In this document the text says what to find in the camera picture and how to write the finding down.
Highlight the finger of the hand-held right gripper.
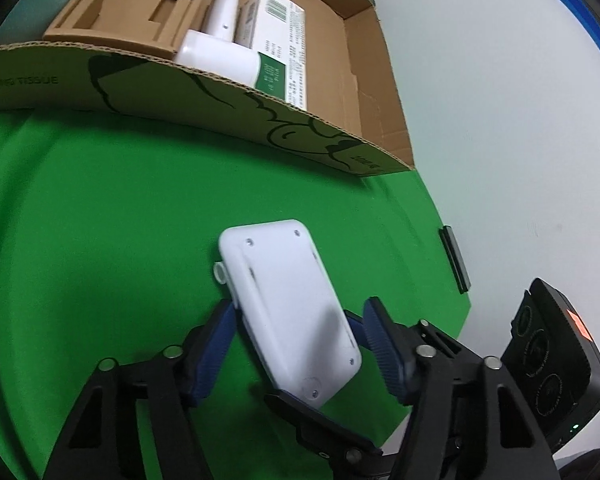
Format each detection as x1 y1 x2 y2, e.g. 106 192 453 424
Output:
414 319 483 361
264 390 384 472

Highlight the white and green carton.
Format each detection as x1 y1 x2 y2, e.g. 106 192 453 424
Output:
232 0 308 111

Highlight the black flat bar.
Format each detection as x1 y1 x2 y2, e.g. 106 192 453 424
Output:
439 226 472 295

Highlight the white mallet-shaped device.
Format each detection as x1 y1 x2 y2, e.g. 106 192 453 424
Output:
174 0 261 88

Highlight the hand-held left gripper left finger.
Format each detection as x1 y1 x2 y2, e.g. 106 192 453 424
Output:
45 299 238 480

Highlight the long narrow cardboard box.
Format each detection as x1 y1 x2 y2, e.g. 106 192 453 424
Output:
44 0 221 61

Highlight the white rounded device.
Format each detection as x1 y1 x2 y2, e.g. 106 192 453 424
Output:
214 219 363 408

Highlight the green tablecloth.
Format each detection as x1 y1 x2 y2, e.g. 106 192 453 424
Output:
0 110 473 480

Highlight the large cardboard box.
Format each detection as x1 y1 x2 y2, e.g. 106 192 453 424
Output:
0 0 415 177

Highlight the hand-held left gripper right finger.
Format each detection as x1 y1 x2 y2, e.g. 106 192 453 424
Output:
362 296 563 480

